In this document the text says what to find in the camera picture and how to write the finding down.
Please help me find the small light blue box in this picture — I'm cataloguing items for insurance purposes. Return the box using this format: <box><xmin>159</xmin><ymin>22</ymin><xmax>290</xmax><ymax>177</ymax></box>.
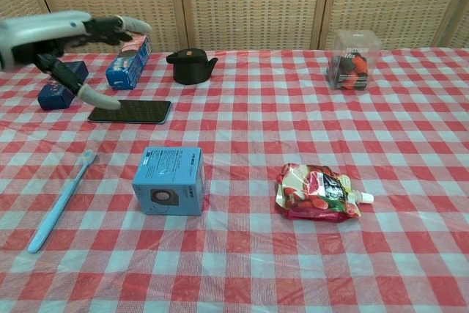
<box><xmin>131</xmin><ymin>146</ymin><xmax>205</xmax><ymax>217</ymax></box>

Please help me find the clear plastic snack bag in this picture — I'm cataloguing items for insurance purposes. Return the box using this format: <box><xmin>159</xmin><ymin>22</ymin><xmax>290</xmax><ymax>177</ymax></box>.
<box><xmin>325</xmin><ymin>29</ymin><xmax>381</xmax><ymax>91</ymax></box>

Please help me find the black teapot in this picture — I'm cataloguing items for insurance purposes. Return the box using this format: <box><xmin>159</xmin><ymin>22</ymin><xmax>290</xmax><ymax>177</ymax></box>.
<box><xmin>166</xmin><ymin>48</ymin><xmax>219</xmax><ymax>85</ymax></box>

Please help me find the woven bamboo folding screen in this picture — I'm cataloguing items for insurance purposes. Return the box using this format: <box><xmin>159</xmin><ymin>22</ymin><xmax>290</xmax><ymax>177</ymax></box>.
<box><xmin>0</xmin><ymin>0</ymin><xmax>469</xmax><ymax>54</ymax></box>

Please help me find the light blue toothbrush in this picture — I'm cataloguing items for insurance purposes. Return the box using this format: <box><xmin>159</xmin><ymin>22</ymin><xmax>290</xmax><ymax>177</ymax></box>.
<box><xmin>28</xmin><ymin>150</ymin><xmax>98</xmax><ymax>254</ymax></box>

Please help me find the red white checkered tablecloth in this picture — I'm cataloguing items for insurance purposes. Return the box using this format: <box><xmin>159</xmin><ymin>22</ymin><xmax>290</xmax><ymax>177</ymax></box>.
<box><xmin>0</xmin><ymin>45</ymin><xmax>469</xmax><ymax>313</ymax></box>

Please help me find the dark blue rectangular box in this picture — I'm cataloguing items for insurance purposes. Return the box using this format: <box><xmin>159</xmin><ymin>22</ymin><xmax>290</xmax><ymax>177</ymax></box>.
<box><xmin>37</xmin><ymin>60</ymin><xmax>90</xmax><ymax>111</ymax></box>

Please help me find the blue pink cookie box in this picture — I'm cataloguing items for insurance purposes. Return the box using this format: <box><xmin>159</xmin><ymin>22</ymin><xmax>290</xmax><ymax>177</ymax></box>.
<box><xmin>105</xmin><ymin>33</ymin><xmax>153</xmax><ymax>91</ymax></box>

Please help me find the red strawberry spout pouch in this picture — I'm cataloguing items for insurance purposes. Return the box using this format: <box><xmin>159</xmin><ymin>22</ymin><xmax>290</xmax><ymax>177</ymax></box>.
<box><xmin>274</xmin><ymin>163</ymin><xmax>375</xmax><ymax>221</ymax></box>

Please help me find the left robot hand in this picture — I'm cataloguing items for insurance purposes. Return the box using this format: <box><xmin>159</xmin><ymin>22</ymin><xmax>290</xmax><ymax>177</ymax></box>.
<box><xmin>0</xmin><ymin>10</ymin><xmax>153</xmax><ymax>111</ymax></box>

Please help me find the black smartphone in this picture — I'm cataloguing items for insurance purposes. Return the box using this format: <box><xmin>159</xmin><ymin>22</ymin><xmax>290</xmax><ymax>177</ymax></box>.
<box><xmin>86</xmin><ymin>99</ymin><xmax>172</xmax><ymax>125</ymax></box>

